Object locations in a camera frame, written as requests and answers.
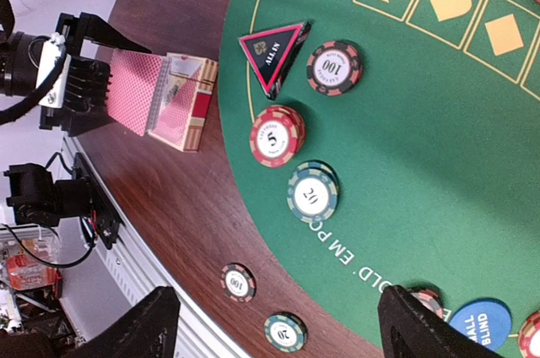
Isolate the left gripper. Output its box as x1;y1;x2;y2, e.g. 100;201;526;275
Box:
39;13;151;137

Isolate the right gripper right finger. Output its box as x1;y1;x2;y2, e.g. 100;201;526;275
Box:
377;285;494;358

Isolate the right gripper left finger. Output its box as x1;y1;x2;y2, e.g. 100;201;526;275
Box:
67;286;181;358

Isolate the red-backed card deck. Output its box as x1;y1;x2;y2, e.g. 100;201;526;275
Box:
106;49;165;136

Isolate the blue small blind button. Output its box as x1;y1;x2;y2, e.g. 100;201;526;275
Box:
449;298;512;351

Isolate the green poker chip stack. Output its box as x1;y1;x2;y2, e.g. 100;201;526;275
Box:
264;312;308;353

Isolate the black red all-in triangle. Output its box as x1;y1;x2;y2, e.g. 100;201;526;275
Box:
238;21;312;100

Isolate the red chip pile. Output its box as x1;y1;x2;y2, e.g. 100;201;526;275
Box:
250;105;306;168

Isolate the red five poker chip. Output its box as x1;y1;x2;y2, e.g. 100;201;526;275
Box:
517;311;540;358

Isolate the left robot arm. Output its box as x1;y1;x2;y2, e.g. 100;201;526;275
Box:
1;0;149;137

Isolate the card deck box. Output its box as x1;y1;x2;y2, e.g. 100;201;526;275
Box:
146;52;219;153

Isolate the brown poker chip stack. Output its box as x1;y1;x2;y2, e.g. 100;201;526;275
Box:
220;263;257;303

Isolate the round green poker mat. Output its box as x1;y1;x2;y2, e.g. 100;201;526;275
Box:
219;0;539;357

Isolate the aluminium front rail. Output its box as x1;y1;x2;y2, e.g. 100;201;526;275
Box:
62;137;248;357

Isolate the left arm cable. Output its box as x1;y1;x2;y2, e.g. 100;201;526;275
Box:
0;53;73;127

